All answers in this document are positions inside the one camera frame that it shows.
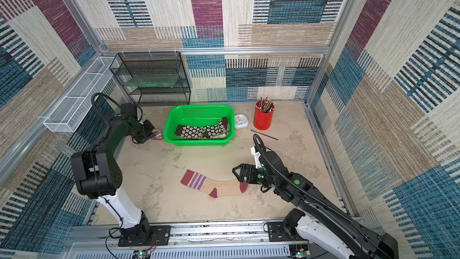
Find red pencil cup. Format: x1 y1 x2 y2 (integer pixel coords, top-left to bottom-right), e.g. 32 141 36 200
253 97 275 130

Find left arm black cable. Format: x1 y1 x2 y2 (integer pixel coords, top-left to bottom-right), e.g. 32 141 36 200
90 92 123 134

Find pink purple striped sock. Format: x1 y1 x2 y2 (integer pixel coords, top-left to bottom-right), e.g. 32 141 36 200
180 170 249 199
151 129 164 140

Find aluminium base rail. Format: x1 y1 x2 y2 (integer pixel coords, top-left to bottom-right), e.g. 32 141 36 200
60 219 353 259

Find loose pencil on table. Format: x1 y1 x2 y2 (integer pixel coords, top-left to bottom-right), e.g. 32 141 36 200
248 128 279 140

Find green plastic basket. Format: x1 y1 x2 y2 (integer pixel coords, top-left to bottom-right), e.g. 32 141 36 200
163 104 235 146

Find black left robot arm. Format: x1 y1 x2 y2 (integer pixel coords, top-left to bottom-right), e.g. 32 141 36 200
71 103 154 247

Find dark floral pattern sock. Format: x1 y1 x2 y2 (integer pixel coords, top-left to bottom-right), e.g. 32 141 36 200
175 118 229 140

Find green glass plate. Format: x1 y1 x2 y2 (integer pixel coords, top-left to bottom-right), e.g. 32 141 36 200
124 75 180 88

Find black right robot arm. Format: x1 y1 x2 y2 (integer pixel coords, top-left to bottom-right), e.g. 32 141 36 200
232 149 399 259

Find black wire mesh shelf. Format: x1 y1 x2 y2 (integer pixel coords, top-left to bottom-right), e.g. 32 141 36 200
110 52 191 107

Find white wire wall basket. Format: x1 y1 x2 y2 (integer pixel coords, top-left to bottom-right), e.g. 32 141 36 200
43 56 114 133

